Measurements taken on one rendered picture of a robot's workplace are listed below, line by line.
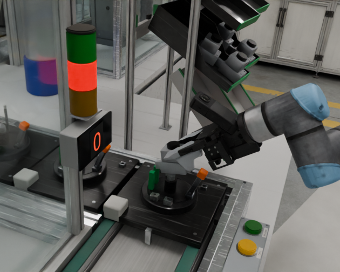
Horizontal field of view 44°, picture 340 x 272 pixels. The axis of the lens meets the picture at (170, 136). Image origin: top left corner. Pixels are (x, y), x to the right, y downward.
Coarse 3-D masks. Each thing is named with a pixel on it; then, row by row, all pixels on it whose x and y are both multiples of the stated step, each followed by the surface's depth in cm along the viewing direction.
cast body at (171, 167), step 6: (168, 144) 96; (174, 144) 96; (180, 144) 98; (162, 150) 96; (168, 150) 96; (162, 156) 97; (156, 162) 100; (162, 162) 97; (168, 162) 97; (174, 162) 96; (156, 168) 101; (162, 168) 98; (168, 168) 98; (174, 168) 97; (180, 168) 96
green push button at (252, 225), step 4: (248, 220) 98; (252, 220) 98; (248, 224) 97; (252, 224) 97; (256, 224) 97; (260, 224) 97; (244, 228) 97; (248, 228) 96; (252, 228) 96; (256, 228) 96; (260, 228) 96; (248, 232) 96; (252, 232) 95; (256, 232) 95; (260, 232) 96
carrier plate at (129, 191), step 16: (144, 176) 111; (192, 176) 112; (128, 192) 104; (208, 192) 107; (224, 192) 108; (128, 208) 99; (144, 208) 99; (208, 208) 101; (128, 224) 96; (144, 224) 95; (160, 224) 95; (176, 224) 95; (192, 224) 96; (208, 224) 96; (176, 240) 93; (192, 240) 91
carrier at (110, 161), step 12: (108, 156) 118; (120, 156) 119; (84, 168) 108; (96, 168) 107; (108, 168) 113; (120, 168) 113; (132, 168) 114; (84, 180) 105; (96, 180) 107; (108, 180) 108; (120, 180) 108; (84, 192) 103; (96, 192) 103; (108, 192) 104; (84, 204) 99; (96, 204) 99
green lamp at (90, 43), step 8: (72, 40) 69; (80, 40) 68; (88, 40) 69; (72, 48) 69; (80, 48) 69; (88, 48) 69; (96, 48) 72; (72, 56) 70; (80, 56) 70; (88, 56) 70; (96, 56) 72
